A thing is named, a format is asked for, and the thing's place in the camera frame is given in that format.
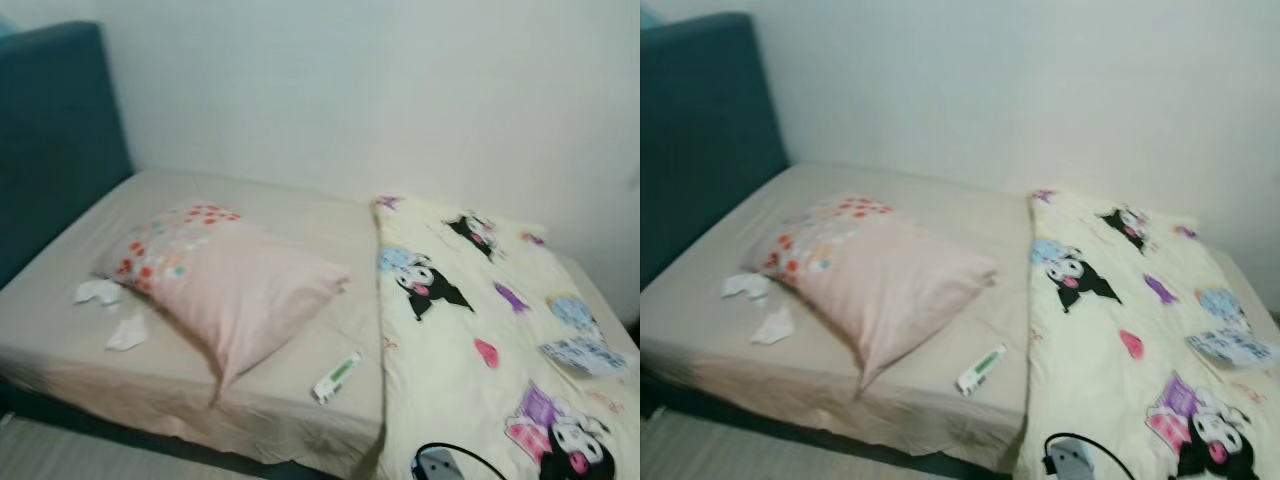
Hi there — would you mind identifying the white and green tube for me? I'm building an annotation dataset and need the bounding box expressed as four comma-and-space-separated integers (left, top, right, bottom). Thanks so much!
955, 343, 1009, 397
312, 351, 363, 405

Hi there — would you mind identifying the white tissue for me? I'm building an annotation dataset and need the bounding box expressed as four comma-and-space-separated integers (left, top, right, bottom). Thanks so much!
106, 315, 149, 351
73, 280, 123, 306
752, 307, 796, 346
722, 272, 771, 301

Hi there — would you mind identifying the teal upholstered headboard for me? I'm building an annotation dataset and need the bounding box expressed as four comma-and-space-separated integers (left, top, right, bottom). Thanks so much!
640, 12, 791, 291
0, 20, 134, 291

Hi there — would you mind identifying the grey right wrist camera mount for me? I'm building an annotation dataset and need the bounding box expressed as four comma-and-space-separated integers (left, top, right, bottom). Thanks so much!
415, 447, 466, 480
1048, 440, 1096, 480

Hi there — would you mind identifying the cream cartoon print blanket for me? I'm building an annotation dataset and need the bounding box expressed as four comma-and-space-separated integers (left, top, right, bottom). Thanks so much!
372, 195, 641, 480
1015, 188, 1280, 480

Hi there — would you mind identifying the white book with blue letters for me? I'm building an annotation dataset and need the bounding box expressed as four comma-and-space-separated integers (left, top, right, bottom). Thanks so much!
540, 337, 629, 378
1185, 328, 1279, 369

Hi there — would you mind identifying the pink pillow with dots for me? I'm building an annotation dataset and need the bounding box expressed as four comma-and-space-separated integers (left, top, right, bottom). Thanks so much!
95, 203, 351, 406
745, 195, 999, 401

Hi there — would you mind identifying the mattress with beige sheet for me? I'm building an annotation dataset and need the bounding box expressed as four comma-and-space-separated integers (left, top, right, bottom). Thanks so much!
640, 163, 1280, 479
0, 168, 641, 479

